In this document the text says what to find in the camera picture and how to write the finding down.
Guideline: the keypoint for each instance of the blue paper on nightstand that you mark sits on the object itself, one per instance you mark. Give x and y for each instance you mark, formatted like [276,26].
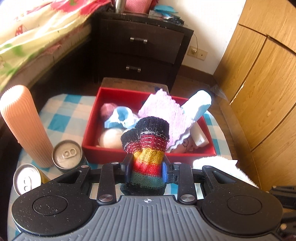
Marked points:
[167,11]

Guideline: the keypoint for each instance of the dark wooden nightstand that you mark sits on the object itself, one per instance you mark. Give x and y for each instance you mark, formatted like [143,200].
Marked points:
[160,59]

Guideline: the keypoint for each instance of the small wooden stool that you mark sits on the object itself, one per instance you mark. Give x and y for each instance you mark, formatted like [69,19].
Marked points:
[135,85]

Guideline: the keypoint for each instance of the pink yarn ball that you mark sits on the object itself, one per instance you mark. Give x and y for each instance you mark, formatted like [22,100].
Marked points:
[107,110]

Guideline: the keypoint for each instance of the silver drink can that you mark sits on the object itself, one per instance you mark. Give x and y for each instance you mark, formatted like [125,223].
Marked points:
[68,155]
[28,177]

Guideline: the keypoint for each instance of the blue white checkered cloth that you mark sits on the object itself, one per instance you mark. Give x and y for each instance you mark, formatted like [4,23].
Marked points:
[65,117]

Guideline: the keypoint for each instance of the red plastic storage box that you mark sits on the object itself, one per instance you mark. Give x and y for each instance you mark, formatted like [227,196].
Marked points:
[96,153]

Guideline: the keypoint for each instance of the pink white knitted cloth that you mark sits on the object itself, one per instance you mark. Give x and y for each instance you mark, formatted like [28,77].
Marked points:
[180,119]

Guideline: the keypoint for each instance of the orange ribbed cylinder bottle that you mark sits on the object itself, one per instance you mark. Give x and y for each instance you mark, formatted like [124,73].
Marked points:
[20,114]

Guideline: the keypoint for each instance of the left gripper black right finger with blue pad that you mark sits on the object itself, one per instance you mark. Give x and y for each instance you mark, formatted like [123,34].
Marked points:
[180,174]

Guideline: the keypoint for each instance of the white small box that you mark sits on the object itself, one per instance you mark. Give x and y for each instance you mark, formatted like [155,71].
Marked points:
[199,138]

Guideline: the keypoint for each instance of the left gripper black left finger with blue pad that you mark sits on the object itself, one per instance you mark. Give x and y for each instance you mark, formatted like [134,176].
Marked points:
[111,174]

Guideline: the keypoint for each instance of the rainbow striped knitted sock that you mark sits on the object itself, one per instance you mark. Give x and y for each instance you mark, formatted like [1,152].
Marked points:
[147,141]

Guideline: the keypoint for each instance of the white fluffy plush toy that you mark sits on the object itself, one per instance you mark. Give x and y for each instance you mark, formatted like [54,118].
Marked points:
[225,165]

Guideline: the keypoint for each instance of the light blue white cloth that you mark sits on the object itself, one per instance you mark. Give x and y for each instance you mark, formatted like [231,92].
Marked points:
[122,117]

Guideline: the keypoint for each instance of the upper drawer metal handle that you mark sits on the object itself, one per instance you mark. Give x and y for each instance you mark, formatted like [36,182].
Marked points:
[140,40]

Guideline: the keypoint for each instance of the drawer metal handle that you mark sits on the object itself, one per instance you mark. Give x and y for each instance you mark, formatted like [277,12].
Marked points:
[133,68]
[140,40]

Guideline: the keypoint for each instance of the wooden wardrobe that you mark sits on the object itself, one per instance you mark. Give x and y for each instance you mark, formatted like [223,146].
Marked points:
[257,76]

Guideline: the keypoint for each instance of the pink plastic basket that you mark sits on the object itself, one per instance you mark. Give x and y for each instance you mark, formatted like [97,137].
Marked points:
[138,6]

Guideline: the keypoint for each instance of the silver top drink can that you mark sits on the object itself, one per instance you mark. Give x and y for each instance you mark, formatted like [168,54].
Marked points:
[68,155]

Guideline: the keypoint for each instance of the floral yellow bed quilt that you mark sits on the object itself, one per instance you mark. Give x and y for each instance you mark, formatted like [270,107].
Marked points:
[30,27]

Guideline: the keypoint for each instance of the steel thermos bottle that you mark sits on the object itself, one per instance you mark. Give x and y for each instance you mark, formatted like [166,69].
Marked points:
[120,6]

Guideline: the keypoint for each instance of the lower drawer metal handle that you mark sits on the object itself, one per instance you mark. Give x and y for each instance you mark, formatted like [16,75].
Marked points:
[133,68]

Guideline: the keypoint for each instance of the beige wall socket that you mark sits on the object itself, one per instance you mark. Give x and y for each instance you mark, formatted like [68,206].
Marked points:
[197,53]

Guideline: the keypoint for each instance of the cream plush ball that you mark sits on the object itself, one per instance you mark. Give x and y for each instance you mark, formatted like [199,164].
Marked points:
[111,138]

